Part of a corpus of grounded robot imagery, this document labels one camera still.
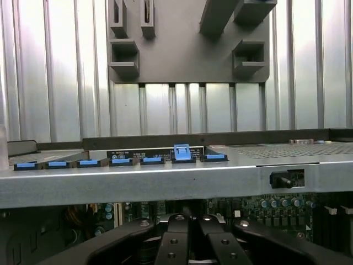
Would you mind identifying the green motherboard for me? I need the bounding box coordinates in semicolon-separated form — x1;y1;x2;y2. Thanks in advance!
63;193;353;249

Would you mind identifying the grey plastic parts rack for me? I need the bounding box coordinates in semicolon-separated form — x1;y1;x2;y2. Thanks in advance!
106;0;278;83

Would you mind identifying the open black PC case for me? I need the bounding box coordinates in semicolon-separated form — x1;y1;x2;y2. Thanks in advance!
0;128;353;265

